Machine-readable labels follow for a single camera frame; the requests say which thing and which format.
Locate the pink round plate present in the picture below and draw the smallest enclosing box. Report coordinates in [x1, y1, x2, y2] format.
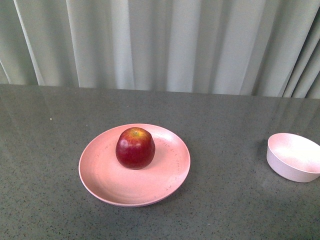
[78, 123, 191, 207]

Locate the red apple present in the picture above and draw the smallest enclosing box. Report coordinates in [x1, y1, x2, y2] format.
[115, 127, 156, 170]

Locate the pale pink bowl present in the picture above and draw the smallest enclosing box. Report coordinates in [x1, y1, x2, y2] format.
[266, 133, 320, 183]

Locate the grey-white pleated curtain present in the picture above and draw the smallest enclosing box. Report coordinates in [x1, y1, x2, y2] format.
[0, 0, 320, 99]

